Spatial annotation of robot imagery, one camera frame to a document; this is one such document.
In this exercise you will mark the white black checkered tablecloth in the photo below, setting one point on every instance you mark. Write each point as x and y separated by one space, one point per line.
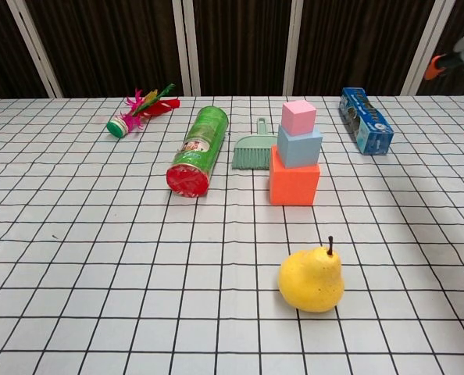
99 254

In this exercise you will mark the orange foam cube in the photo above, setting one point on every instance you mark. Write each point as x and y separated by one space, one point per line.
294 187

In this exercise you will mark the green chip can red lid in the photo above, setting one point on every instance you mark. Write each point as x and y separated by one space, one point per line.
200 148

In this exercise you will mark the dark folding screen white frame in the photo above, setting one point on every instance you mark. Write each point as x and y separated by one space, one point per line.
118 39

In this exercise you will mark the yellow pear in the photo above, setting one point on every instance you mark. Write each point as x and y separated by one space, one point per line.
310 281

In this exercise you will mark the light blue foam cube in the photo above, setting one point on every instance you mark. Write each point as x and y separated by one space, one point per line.
298 150

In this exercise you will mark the pink feather shuttlecock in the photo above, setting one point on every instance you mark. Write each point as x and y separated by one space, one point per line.
146 109

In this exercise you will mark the small pink cube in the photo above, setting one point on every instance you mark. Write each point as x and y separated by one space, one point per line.
298 117

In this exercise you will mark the long blue cardboard box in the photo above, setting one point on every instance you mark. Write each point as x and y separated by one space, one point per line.
366 123

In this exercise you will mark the mint green mini broom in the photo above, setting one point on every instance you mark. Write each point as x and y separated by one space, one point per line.
251 154

